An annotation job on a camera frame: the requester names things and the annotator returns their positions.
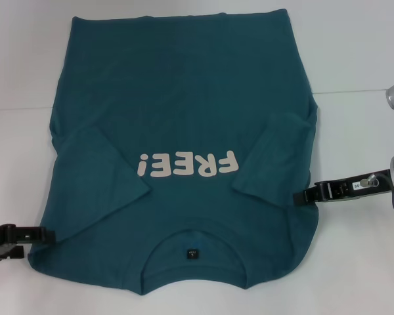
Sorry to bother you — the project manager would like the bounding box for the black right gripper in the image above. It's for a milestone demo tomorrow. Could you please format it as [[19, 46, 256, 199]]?
[[292, 168, 394, 207]]

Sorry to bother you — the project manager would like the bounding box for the teal t-shirt with FREE print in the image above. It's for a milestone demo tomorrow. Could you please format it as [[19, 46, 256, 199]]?
[[26, 9, 322, 289]]

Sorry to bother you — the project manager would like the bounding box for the right arm plug with cable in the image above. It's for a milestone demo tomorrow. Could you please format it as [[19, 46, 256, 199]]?
[[364, 171, 394, 224]]

